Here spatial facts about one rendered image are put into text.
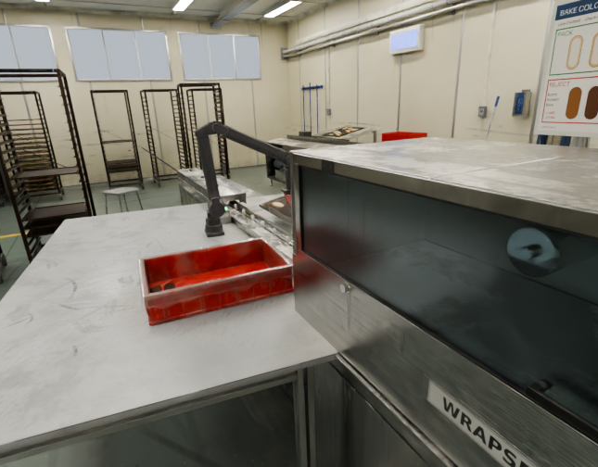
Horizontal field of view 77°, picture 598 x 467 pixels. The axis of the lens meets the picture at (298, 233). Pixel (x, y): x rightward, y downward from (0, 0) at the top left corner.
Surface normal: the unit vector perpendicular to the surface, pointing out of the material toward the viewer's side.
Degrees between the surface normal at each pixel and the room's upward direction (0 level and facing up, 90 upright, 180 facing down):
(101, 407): 0
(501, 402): 90
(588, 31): 90
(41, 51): 90
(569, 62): 90
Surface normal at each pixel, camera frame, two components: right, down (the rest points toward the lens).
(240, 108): 0.47, 0.27
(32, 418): -0.04, -0.94
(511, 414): -0.88, 0.18
